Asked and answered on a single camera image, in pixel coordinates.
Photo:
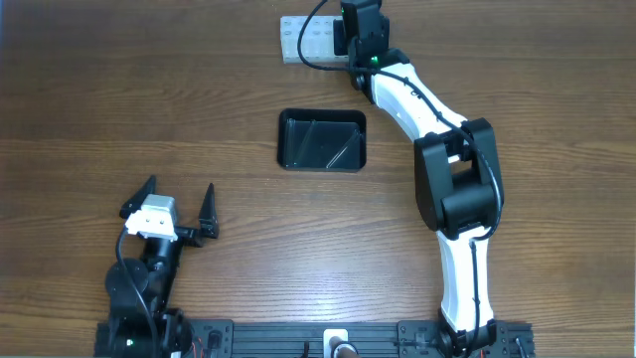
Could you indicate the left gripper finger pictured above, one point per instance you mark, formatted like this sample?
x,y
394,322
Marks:
x,y
209,219
139,199

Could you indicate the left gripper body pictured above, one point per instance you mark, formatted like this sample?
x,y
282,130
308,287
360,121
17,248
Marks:
x,y
189,235

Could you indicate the clear test tube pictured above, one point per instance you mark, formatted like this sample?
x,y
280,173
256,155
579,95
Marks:
x,y
290,144
305,143
344,148

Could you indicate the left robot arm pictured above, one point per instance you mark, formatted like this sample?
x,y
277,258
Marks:
x,y
115,288

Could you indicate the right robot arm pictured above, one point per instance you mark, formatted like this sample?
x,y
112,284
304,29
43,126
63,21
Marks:
x,y
412,109

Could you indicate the black tray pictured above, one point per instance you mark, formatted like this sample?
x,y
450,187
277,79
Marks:
x,y
323,139

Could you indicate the white test tube rack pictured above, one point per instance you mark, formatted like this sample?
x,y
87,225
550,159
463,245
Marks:
x,y
323,42

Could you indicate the mounting rail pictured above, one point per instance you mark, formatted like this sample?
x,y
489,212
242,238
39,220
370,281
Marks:
x,y
278,340

